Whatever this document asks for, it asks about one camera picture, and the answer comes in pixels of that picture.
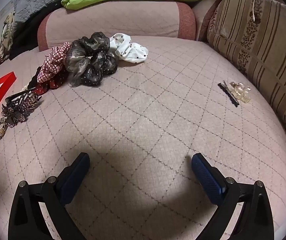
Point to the pink quilted sofa seat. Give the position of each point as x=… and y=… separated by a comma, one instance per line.
x=145, y=105

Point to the black sheer scrunchie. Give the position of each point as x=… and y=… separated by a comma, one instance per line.
x=93, y=42

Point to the dark red dotted scrunchie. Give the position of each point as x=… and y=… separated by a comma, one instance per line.
x=54, y=81

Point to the black hair claw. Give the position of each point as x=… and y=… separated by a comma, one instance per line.
x=15, y=96

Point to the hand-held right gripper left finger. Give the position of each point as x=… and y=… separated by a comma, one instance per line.
x=75, y=175

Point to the clear hair claw clip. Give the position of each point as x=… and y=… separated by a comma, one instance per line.
x=240, y=92

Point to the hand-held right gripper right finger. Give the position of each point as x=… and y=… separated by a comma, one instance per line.
x=208, y=180

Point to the pink bolster cushion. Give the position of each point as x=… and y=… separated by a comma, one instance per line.
x=113, y=22

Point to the striped floral cushion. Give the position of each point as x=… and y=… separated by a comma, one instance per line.
x=258, y=42

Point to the red checked scrunchie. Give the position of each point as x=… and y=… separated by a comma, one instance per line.
x=54, y=60

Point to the leaf print cloth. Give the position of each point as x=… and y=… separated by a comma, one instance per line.
x=5, y=37

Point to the black dotted mesh scrunchie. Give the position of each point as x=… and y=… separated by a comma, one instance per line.
x=93, y=76

